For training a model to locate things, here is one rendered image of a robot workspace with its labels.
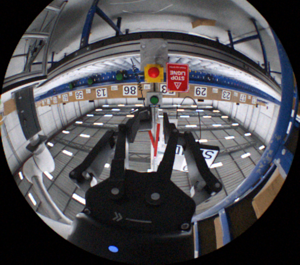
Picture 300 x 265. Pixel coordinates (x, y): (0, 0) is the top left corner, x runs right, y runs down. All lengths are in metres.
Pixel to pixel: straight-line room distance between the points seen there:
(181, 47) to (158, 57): 0.12
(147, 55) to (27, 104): 0.81
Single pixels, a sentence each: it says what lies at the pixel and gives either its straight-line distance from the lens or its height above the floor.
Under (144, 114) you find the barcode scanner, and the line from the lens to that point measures 0.41.
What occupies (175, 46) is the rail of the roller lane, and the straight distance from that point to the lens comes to 0.47.
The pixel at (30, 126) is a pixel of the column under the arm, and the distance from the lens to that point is 0.81.
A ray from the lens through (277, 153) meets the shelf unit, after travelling 0.19.
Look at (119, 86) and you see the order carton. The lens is 1.11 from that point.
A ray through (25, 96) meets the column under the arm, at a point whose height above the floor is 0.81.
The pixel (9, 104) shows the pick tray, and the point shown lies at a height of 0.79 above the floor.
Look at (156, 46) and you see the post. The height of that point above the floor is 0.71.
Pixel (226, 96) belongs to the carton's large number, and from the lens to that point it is 1.37.
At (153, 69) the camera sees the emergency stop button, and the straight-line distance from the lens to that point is 0.33.
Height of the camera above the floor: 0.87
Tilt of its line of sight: 20 degrees up
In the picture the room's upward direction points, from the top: 179 degrees clockwise
